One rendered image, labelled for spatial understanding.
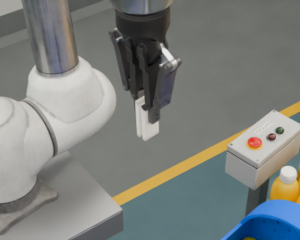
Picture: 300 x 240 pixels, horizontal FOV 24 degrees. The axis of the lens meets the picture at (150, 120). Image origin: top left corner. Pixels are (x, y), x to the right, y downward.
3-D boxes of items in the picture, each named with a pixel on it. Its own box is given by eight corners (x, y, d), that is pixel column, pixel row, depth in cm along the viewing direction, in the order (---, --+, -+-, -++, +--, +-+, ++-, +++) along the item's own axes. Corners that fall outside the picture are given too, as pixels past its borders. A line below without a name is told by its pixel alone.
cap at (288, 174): (293, 185, 168) (294, 180, 167) (277, 181, 170) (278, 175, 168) (297, 174, 171) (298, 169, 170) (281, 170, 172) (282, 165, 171)
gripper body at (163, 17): (184, 2, 93) (184, 59, 99) (141, -20, 98) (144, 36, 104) (142, 24, 89) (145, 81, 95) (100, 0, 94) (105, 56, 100)
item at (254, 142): (244, 144, 178) (245, 141, 177) (253, 137, 180) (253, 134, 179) (255, 151, 176) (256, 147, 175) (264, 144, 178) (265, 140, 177)
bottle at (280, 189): (288, 240, 179) (298, 190, 167) (262, 233, 181) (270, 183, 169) (295, 221, 184) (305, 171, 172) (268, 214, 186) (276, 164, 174)
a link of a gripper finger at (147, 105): (155, 33, 98) (162, 36, 97) (160, 97, 105) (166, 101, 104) (135, 44, 96) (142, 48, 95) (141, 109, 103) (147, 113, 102)
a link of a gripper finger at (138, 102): (137, 103, 104) (134, 100, 104) (139, 137, 108) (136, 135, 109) (152, 94, 105) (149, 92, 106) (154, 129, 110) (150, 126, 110)
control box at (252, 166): (224, 172, 184) (226, 144, 178) (269, 136, 195) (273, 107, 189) (254, 191, 179) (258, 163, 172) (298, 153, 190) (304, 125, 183)
